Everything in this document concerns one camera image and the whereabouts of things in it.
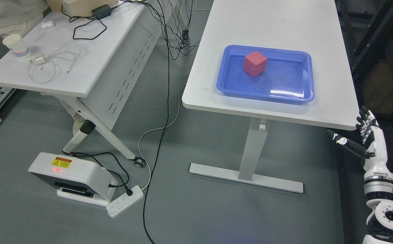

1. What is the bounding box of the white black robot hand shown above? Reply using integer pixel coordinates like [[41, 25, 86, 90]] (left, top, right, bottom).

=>
[[327, 106, 393, 181]]

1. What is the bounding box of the pink foam block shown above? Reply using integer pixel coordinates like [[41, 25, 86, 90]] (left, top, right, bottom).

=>
[[243, 51, 268, 77]]

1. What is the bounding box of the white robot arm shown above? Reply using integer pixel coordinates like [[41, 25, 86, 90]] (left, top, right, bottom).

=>
[[363, 176, 393, 244]]

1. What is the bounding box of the blue plastic tray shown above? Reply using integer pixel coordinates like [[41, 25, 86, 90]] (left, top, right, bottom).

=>
[[216, 45, 315, 103]]

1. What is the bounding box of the black metal shelf rack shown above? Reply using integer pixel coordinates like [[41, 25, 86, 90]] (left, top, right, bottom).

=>
[[335, 0, 393, 126]]

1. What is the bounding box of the white standing desk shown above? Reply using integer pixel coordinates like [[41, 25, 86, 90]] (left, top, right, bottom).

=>
[[182, 0, 358, 194]]

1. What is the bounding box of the white power strip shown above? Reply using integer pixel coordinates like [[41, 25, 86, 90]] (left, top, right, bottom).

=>
[[106, 185, 144, 218]]

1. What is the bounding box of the white box appliance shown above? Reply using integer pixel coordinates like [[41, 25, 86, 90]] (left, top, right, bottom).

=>
[[28, 152, 118, 206]]

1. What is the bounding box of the white folding table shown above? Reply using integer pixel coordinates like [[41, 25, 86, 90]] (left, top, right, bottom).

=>
[[0, 1, 176, 168]]

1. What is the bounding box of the black power adapter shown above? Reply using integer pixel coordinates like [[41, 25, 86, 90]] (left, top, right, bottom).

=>
[[91, 4, 117, 20]]

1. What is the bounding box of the cardboard box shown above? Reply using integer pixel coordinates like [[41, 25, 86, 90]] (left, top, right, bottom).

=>
[[61, 0, 119, 17]]

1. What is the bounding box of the white earbuds case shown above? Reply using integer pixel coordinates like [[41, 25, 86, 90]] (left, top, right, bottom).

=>
[[40, 20, 55, 29]]

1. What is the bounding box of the paper cup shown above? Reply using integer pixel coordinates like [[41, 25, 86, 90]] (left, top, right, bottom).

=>
[[2, 34, 31, 58]]

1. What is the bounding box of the person in beige clothes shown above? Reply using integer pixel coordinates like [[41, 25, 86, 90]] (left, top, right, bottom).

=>
[[0, 0, 51, 39]]

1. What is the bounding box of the grey power strip cable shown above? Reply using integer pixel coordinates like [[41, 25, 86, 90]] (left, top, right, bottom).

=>
[[138, 83, 187, 190]]

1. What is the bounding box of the long black floor cable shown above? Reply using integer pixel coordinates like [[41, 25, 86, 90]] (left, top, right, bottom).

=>
[[142, 0, 171, 244]]

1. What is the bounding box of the white charger with cable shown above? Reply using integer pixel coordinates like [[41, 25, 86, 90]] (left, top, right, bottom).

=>
[[27, 41, 87, 84]]

